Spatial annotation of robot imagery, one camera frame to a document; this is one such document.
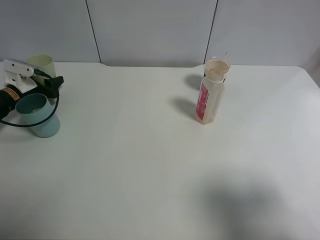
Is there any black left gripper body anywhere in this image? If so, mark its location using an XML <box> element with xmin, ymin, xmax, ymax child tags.
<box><xmin>0</xmin><ymin>84</ymin><xmax>40</xmax><ymax>120</ymax></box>

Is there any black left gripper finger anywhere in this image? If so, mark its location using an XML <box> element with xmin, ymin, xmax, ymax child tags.
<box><xmin>37</xmin><ymin>76</ymin><xmax>64</xmax><ymax>99</ymax></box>

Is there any pale green plastic cup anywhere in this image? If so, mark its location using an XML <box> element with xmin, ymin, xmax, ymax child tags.
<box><xmin>24</xmin><ymin>54</ymin><xmax>56</xmax><ymax>78</ymax></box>

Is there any clear plastic drink bottle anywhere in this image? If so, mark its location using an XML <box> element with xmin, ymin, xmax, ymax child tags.
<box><xmin>195</xmin><ymin>68</ymin><xmax>225</xmax><ymax>125</ymax></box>

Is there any teal plastic cup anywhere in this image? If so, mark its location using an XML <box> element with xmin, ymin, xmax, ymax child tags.
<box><xmin>15</xmin><ymin>93</ymin><xmax>60</xmax><ymax>138</ymax></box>

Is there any blue white paper cup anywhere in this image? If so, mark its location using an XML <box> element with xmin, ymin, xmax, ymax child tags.
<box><xmin>203</xmin><ymin>57</ymin><xmax>231</xmax><ymax>81</ymax></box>

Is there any black left camera cable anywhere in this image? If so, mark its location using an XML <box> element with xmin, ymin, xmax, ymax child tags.
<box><xmin>0</xmin><ymin>68</ymin><xmax>61</xmax><ymax>128</ymax></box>

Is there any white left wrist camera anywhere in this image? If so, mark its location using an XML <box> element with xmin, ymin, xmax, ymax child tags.
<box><xmin>3</xmin><ymin>59</ymin><xmax>38</xmax><ymax>94</ymax></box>

